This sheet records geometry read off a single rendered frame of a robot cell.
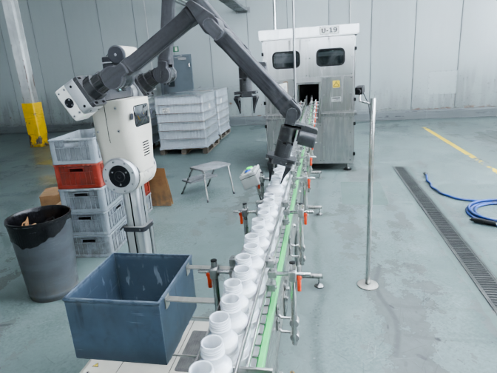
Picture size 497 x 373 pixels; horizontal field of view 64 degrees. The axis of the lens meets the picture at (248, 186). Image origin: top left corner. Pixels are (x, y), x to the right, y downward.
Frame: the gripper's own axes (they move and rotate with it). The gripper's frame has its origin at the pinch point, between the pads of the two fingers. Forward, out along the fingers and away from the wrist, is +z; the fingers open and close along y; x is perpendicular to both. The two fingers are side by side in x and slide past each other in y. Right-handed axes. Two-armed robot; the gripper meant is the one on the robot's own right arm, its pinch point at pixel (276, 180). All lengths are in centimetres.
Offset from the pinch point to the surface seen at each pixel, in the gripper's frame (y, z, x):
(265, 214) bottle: 0.4, 3.4, -25.2
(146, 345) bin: -25, 48, -41
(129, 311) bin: -31, 38, -41
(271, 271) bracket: 6.2, 10.1, -45.3
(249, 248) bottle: -0.7, 5.1, -45.7
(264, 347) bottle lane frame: 9, 18, -63
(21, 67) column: -692, 116, 759
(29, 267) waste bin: -160, 137, 90
